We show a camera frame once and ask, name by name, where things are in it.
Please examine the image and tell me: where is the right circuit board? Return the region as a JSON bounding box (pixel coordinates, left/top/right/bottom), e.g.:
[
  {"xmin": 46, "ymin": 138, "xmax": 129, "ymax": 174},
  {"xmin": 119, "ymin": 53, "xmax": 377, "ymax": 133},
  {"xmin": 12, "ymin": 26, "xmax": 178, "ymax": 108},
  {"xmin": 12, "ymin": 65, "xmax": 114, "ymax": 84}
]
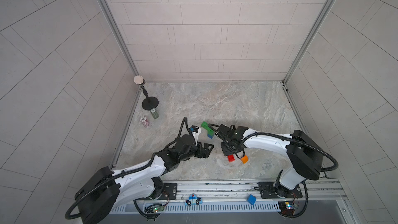
[{"xmin": 278, "ymin": 201, "xmax": 298, "ymax": 216}]

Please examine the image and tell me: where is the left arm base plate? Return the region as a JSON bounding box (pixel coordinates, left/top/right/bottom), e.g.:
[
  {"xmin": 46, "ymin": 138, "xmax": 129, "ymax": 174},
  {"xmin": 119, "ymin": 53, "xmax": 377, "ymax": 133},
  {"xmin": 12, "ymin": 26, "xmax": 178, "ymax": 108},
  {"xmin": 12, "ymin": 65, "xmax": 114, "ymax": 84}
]
[{"xmin": 138, "ymin": 183, "xmax": 177, "ymax": 201}]

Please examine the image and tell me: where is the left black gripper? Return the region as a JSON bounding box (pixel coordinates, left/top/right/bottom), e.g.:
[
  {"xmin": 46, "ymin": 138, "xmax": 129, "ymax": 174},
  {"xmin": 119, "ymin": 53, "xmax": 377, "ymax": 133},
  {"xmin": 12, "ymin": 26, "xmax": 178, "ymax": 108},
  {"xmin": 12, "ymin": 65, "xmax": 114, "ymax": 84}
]
[{"xmin": 177, "ymin": 141, "xmax": 215, "ymax": 162}]

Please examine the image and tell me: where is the circuit board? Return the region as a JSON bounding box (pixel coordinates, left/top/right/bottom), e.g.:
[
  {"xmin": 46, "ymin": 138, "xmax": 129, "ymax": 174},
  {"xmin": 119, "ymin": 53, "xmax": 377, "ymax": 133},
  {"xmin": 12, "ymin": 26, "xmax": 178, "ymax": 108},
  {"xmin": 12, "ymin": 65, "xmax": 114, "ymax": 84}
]
[
  {"xmin": 278, "ymin": 201, "xmax": 298, "ymax": 216},
  {"xmin": 145, "ymin": 203, "xmax": 165, "ymax": 214}
]

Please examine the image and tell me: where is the long red lego brick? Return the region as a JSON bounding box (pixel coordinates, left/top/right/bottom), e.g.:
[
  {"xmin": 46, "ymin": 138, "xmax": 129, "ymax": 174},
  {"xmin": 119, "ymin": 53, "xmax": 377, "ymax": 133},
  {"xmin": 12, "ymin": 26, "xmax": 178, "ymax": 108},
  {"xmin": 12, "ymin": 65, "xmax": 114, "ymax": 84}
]
[{"xmin": 227, "ymin": 155, "xmax": 235, "ymax": 163}]

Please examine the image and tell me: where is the blue cube on rail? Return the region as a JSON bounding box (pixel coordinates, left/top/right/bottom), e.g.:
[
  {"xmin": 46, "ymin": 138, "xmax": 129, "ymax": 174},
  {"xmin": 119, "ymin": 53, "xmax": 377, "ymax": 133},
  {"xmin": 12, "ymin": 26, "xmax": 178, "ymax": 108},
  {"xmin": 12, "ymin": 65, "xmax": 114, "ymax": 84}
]
[{"xmin": 247, "ymin": 195, "xmax": 257, "ymax": 205}]

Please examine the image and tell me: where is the left circuit board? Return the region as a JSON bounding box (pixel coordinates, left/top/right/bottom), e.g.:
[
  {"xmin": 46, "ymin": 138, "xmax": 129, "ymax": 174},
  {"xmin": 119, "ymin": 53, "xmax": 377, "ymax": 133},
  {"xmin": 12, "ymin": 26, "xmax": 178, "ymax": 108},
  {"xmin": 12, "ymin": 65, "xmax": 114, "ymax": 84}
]
[{"xmin": 145, "ymin": 203, "xmax": 165, "ymax": 214}]

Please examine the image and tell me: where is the blue car toy sticker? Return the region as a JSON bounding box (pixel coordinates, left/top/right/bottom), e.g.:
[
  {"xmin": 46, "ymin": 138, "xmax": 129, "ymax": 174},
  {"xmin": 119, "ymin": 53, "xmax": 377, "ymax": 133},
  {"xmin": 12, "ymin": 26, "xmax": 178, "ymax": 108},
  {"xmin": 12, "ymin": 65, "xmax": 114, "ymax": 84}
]
[{"xmin": 185, "ymin": 194, "xmax": 203, "ymax": 207}]

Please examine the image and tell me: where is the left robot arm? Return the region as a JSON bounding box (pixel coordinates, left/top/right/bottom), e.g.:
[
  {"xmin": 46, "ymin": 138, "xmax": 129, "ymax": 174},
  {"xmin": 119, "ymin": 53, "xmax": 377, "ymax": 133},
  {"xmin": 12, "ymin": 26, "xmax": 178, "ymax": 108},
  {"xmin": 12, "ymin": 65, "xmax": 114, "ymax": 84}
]
[{"xmin": 64, "ymin": 117, "xmax": 214, "ymax": 224}]

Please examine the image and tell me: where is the long green lego brick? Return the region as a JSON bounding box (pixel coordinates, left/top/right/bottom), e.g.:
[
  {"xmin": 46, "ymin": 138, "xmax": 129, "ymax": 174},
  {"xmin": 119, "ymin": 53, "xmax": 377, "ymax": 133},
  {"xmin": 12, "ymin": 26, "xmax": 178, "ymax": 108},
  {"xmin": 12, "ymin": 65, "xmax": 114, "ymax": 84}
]
[{"xmin": 201, "ymin": 121, "xmax": 212, "ymax": 132}]

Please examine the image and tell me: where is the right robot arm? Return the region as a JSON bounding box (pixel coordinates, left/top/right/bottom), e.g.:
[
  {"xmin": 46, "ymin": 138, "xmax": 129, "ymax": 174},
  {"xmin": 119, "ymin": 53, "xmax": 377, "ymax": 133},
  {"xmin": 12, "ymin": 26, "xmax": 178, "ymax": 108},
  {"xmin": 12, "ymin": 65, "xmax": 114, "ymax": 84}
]
[{"xmin": 209, "ymin": 124, "xmax": 339, "ymax": 198}]

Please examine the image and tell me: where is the aluminium front rail frame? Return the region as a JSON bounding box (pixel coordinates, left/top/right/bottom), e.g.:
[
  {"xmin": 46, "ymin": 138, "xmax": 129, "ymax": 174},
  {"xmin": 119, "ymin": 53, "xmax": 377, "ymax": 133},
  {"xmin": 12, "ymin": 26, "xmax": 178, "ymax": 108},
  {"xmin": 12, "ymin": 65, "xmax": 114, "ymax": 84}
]
[{"xmin": 111, "ymin": 178, "xmax": 347, "ymax": 214}]

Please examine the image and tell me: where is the orange square lego brick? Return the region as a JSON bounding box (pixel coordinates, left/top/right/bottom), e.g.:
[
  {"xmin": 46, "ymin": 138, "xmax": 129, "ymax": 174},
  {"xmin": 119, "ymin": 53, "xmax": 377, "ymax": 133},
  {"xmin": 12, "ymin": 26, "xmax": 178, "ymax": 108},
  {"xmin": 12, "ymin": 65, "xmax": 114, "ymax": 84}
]
[{"xmin": 240, "ymin": 155, "xmax": 248, "ymax": 164}]

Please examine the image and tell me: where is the black microphone stand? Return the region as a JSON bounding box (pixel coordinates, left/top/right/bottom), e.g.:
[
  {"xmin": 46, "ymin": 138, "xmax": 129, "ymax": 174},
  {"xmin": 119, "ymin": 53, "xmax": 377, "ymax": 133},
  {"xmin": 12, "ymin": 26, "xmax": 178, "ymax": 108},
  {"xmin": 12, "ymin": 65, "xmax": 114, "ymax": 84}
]
[{"xmin": 134, "ymin": 75, "xmax": 159, "ymax": 111}]

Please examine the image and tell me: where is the green can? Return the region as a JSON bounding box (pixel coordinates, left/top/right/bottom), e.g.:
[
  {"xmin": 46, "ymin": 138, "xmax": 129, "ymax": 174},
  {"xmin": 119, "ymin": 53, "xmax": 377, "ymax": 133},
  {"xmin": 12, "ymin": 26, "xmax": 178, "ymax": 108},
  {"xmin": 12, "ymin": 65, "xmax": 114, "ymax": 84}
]
[{"xmin": 150, "ymin": 108, "xmax": 159, "ymax": 119}]

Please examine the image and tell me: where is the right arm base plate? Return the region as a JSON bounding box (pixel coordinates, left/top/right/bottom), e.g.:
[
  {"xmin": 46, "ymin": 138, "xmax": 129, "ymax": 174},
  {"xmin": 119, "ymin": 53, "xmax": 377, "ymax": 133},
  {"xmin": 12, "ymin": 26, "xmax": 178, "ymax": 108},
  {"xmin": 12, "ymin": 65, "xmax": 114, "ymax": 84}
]
[{"xmin": 257, "ymin": 181, "xmax": 303, "ymax": 199}]

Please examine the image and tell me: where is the pink white small cup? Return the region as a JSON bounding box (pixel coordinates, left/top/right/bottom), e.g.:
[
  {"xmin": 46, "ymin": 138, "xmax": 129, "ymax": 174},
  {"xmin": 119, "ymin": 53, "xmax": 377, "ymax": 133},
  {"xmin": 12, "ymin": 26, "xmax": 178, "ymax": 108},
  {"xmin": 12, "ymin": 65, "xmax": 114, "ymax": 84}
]
[{"xmin": 140, "ymin": 116, "xmax": 150, "ymax": 128}]

